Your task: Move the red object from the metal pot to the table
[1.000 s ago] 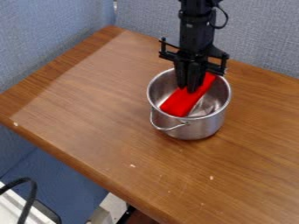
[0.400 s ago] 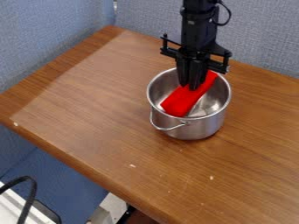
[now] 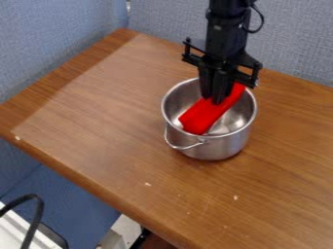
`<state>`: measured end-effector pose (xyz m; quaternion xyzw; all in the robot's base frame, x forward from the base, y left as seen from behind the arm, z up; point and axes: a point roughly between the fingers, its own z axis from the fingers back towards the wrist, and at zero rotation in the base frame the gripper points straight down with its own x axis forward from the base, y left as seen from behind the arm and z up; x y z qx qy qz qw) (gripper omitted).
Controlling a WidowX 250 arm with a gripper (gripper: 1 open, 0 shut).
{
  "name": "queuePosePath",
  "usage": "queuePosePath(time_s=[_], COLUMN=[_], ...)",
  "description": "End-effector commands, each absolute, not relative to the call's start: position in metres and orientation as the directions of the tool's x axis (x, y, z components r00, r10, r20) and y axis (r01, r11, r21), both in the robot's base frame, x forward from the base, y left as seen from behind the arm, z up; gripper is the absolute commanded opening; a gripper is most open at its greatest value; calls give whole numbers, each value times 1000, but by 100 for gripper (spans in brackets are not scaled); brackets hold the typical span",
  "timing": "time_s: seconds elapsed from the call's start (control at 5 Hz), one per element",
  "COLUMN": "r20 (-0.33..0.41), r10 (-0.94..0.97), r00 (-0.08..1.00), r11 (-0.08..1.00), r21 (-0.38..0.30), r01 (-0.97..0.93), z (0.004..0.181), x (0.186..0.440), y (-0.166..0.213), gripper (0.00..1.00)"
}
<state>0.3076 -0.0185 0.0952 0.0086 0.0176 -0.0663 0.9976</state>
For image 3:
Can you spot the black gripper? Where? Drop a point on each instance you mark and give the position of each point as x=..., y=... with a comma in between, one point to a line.
x=222, y=60

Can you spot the red block object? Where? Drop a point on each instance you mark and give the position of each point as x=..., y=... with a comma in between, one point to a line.
x=202, y=114

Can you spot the metal pot with handle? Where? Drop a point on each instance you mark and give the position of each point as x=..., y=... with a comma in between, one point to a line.
x=227, y=135

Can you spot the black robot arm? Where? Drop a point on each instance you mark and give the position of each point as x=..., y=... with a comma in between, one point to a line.
x=231, y=13

